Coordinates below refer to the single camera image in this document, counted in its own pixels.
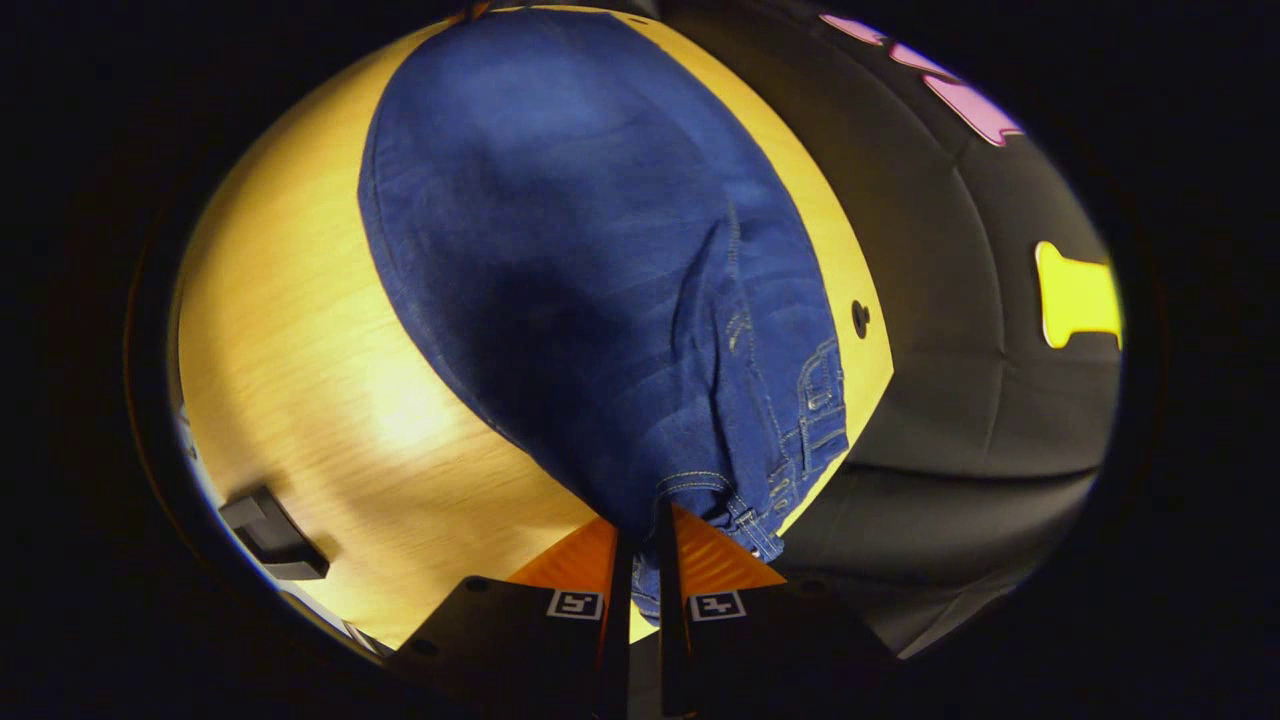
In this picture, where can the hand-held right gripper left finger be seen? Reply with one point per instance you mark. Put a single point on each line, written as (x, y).
(618, 620)

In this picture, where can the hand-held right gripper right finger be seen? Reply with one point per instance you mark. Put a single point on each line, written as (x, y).
(668, 600)

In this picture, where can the blue denim jeans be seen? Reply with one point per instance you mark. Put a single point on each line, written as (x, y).
(560, 250)

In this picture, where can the black backdrop cloth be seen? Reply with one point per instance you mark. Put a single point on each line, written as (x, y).
(950, 400)

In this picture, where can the black table bracket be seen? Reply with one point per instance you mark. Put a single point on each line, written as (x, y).
(272, 535)

